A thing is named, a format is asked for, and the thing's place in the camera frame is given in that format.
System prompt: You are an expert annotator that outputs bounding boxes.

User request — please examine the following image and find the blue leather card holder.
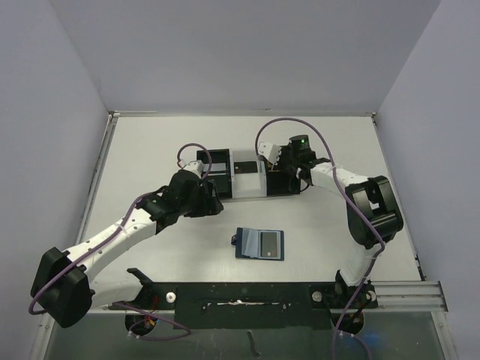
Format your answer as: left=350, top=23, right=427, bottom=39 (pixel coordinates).
left=230, top=227, right=285, bottom=261

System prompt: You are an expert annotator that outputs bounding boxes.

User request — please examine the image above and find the black card from holder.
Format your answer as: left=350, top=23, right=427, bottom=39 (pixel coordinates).
left=260, top=232, right=280, bottom=259

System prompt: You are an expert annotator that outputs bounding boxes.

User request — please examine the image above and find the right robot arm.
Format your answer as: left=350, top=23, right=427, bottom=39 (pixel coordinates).
left=273, top=135, right=404, bottom=287

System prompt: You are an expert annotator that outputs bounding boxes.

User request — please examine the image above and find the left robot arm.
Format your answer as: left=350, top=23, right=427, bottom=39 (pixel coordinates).
left=28, top=169, right=224, bottom=328

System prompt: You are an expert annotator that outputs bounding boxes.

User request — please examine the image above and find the black bin with gold card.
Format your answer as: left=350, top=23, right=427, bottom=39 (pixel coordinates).
left=261, top=158, right=301, bottom=197

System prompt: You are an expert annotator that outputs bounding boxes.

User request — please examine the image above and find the black bin with silver card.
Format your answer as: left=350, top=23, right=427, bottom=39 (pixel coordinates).
left=207, top=148, right=233, bottom=200

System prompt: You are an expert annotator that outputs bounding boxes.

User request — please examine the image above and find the silver credit card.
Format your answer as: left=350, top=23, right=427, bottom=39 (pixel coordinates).
left=207, top=163, right=227, bottom=173

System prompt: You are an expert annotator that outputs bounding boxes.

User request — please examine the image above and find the black credit card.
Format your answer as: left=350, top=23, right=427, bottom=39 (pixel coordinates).
left=233, top=161, right=258, bottom=174

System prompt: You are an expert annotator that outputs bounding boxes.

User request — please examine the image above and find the white middle bin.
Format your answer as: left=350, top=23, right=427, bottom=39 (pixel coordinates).
left=230, top=148, right=267, bottom=200

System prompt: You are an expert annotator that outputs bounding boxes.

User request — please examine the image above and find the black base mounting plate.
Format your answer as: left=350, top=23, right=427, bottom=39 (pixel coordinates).
left=131, top=281, right=378, bottom=330

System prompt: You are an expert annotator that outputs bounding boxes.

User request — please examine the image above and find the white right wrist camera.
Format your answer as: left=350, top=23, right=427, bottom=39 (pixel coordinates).
left=257, top=142, right=282, bottom=165

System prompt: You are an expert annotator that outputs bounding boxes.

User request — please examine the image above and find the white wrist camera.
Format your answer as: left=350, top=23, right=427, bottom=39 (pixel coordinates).
left=257, top=142, right=282, bottom=165
left=177, top=160, right=205, bottom=179

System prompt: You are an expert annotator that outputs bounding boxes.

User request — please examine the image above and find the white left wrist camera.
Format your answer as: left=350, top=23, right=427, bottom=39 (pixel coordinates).
left=177, top=160, right=205, bottom=179

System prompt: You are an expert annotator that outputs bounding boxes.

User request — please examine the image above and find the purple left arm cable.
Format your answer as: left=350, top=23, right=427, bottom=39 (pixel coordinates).
left=28, top=143, right=215, bottom=342

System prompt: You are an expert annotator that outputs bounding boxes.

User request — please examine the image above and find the aluminium left side rail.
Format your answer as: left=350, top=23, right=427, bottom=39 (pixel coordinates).
left=74, top=111, right=119, bottom=245

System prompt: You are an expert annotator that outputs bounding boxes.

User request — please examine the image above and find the aluminium rail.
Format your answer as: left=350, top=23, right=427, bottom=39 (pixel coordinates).
left=89, top=280, right=447, bottom=311
left=74, top=111, right=119, bottom=245

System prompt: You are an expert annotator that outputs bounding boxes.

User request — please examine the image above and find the aluminium front rail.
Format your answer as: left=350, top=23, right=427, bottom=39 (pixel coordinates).
left=89, top=280, right=447, bottom=311

